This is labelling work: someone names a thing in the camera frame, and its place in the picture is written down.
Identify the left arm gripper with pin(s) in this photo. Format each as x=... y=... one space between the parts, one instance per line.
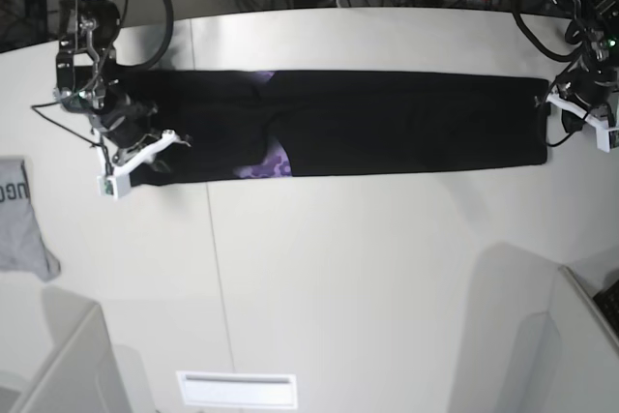
x=586 y=91

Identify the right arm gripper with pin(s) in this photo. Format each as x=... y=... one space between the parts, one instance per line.
x=127 y=124

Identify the black T-shirt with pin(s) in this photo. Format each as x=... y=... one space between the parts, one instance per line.
x=338 y=123

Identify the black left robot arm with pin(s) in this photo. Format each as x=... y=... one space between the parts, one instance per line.
x=592 y=32

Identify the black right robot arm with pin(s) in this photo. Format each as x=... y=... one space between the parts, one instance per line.
x=89 y=78

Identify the grey folded garment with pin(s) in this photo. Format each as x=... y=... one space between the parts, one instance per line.
x=22 y=243

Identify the black keyboard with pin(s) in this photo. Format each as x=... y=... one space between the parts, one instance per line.
x=608 y=303

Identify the white bin left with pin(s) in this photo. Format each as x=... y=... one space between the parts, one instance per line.
x=56 y=354

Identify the white bin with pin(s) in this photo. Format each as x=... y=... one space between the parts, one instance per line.
x=56 y=354
x=565 y=358

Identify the white bin right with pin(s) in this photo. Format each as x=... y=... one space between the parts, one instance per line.
x=565 y=358

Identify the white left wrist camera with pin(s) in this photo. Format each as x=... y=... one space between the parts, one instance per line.
x=607 y=138

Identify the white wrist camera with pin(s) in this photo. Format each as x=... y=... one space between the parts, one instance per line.
x=607 y=138
x=115 y=187

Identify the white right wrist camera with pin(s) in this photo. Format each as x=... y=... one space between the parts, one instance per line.
x=115 y=187

